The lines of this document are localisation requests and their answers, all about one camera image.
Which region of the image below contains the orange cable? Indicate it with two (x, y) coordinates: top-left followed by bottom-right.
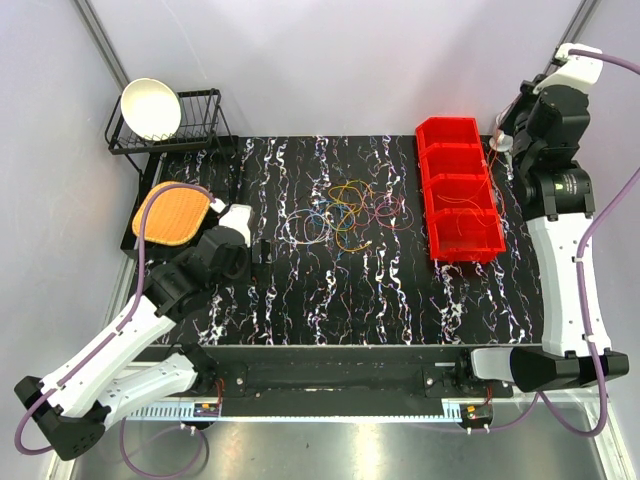
(437, 137), (501, 251)

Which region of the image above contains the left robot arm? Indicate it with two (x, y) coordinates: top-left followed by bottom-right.
(14, 204), (254, 460)

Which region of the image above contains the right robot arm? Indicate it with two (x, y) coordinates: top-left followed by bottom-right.
(453, 43), (629, 397)

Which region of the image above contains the yellow woven basket tray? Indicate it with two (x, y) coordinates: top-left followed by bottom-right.
(131, 181), (211, 246)

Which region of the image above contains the white bowl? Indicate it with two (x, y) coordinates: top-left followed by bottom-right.
(120, 78), (182, 141)

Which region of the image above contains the red compartment bin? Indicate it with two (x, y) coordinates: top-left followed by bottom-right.
(415, 117), (506, 264)

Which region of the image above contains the white mug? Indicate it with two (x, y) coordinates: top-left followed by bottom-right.
(489, 128), (514, 153)

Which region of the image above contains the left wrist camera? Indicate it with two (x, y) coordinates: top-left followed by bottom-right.
(218, 204), (254, 247)

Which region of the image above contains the white cable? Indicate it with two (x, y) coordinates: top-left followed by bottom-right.
(282, 208), (334, 246)

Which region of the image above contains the yellow cable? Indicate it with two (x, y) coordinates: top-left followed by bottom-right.
(327, 179), (376, 254)

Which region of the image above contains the blue cable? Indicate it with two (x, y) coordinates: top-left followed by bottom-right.
(299, 202), (361, 246)

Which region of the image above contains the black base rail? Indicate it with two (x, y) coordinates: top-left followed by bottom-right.
(204, 345), (513, 421)

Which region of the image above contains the black wire dish rack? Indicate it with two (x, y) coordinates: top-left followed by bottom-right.
(104, 88), (241, 259)

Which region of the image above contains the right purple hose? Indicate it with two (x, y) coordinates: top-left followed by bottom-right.
(537, 47), (640, 435)

